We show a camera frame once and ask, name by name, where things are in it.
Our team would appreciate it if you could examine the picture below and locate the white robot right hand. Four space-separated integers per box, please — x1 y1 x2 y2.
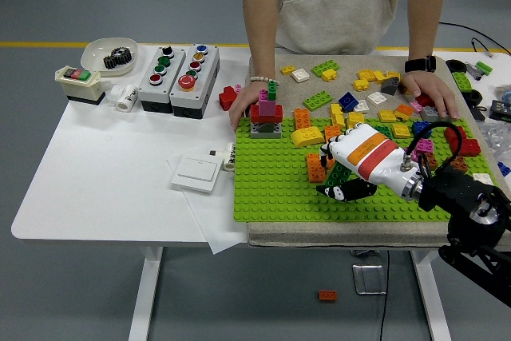
315 124 420 202

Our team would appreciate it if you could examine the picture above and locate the person's right hand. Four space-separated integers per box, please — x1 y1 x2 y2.
228 81 265 133

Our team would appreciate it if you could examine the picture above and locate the person's left hand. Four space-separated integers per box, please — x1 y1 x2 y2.
398 70 460 121

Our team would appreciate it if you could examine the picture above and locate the green baseplate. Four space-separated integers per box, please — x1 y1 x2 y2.
233 116 511 223

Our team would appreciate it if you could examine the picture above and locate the red tower brick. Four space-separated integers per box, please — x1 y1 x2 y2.
250 103 284 124

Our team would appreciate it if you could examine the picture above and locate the red curved brick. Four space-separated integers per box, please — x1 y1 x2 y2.
414 93 436 109

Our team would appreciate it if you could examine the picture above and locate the red cross-shaped brick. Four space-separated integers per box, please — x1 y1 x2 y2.
218 85 240 113

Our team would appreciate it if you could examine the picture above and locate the pink tower brick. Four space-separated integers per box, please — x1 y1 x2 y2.
259 89 277 117

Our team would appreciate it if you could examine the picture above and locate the grey long brick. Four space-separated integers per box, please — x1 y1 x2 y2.
420 105 448 122

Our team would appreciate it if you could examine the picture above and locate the grey tower base brick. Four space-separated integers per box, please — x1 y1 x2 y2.
250 121 283 141

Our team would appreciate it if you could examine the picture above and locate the orange square brick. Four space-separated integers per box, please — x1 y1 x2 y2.
394 104 416 121

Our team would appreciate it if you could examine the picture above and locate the dark grey slope brick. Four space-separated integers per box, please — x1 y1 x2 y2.
379 77 401 97

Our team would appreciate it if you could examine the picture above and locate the blue square brick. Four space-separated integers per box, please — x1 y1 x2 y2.
411 121 434 139

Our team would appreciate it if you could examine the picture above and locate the red building brick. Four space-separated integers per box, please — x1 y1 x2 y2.
450 138 482 158
444 125 469 145

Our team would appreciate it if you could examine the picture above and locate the dark blue brick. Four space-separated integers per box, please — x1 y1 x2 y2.
338 91 362 113

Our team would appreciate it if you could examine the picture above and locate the yellow curved brick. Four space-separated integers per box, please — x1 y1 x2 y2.
290 126 325 149

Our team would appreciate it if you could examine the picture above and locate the lime green long brick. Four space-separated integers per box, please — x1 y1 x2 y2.
302 90 335 112
311 60 341 78

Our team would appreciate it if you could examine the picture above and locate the black wristwatch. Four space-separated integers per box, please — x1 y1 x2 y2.
404 55 438 74

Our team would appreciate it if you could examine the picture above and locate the clear grey part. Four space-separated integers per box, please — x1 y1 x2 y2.
464 61 486 81

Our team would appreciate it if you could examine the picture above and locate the grey emergency stop button box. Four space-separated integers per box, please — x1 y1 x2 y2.
169 43 221 120

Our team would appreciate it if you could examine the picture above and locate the white printed cylinder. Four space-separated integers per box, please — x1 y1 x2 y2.
222 142 236 172

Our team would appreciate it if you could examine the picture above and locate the black electronic device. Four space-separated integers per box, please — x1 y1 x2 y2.
489 99 511 122

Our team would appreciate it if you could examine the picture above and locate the grey-brown mat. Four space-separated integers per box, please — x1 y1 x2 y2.
244 54 511 252

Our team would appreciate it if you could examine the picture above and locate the grey four-button box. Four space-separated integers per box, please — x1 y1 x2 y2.
138 45 187 114

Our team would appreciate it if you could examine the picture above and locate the white pipe fitting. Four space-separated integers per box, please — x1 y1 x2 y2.
108 83 140 113

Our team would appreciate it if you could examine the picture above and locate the person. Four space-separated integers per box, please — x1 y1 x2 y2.
226 0 448 55

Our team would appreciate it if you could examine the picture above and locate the metal floor socket plate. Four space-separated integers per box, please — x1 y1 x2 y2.
351 264 389 296

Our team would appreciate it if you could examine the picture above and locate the white paper sheet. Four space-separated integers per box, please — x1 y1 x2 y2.
166 152 249 256

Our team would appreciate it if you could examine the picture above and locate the black metal gear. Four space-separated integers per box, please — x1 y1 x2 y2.
103 46 134 70

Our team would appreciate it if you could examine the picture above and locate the white plastic tray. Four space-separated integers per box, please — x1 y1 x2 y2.
81 37 140 78

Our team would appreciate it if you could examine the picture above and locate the white table leg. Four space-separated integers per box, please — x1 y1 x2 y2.
128 245 164 341
410 250 452 341

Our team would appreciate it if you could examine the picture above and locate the bead bracelet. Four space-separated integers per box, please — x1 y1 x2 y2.
249 74 280 87

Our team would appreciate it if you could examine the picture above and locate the black rubber ring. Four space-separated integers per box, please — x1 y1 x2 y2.
462 89 484 107

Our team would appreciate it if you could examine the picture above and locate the black cable with plug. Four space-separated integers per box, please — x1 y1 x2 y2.
470 37 511 58

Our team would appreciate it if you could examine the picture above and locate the white wall switch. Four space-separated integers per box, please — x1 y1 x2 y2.
171 156 223 193

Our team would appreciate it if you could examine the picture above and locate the cream red-green switch box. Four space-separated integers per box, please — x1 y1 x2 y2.
54 65 107 106

